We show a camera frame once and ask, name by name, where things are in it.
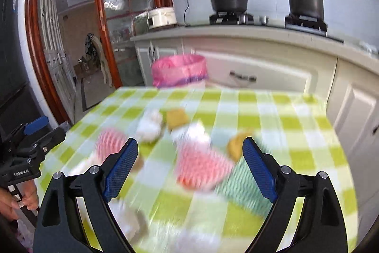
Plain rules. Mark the black refrigerator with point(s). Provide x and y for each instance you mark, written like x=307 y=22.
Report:
x=11 y=63

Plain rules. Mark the white tissue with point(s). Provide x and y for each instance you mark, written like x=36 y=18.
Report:
x=194 y=134
x=128 y=219
x=150 y=126

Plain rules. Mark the wooden glass sliding door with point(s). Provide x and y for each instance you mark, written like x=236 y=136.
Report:
x=99 y=4

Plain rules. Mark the yellow sponge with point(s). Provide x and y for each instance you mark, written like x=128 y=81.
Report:
x=237 y=147
x=176 y=118

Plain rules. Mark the pink fluted paper cup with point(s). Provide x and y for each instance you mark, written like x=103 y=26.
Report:
x=111 y=142
x=202 y=167

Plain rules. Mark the person's left hand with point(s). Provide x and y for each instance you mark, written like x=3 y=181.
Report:
x=31 y=196

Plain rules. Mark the wooden door frame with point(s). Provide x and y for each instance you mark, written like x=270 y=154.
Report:
x=34 y=48

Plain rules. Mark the white kitchen base cabinet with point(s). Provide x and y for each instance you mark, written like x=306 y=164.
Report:
x=281 y=63

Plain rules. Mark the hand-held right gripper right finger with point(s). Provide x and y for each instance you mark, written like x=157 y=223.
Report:
x=260 y=170

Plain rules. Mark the white rice cooker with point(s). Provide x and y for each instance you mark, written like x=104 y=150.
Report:
x=162 y=18

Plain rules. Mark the black gas hob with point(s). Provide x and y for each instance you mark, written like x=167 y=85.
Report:
x=308 y=24

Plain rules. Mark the chair with draped clothes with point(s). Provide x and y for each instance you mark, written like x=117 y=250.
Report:
x=96 y=54

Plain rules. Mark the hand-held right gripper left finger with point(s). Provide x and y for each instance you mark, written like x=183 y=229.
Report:
x=123 y=170

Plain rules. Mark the green fluted paper cup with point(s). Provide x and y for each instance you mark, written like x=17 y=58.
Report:
x=242 y=190

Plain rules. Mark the green checked tablecloth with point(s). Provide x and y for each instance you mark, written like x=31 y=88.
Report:
x=266 y=110

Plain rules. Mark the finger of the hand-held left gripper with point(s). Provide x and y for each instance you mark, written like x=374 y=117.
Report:
x=35 y=124
x=47 y=142

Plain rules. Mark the low black casserole pot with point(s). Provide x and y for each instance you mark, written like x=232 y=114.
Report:
x=229 y=2

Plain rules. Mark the white hallway cabinets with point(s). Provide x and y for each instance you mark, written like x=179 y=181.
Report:
x=56 y=63

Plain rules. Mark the white bin with pink bag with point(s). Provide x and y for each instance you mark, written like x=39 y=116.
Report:
x=177 y=69

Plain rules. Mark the person's left forearm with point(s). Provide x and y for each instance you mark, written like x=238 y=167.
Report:
x=25 y=238

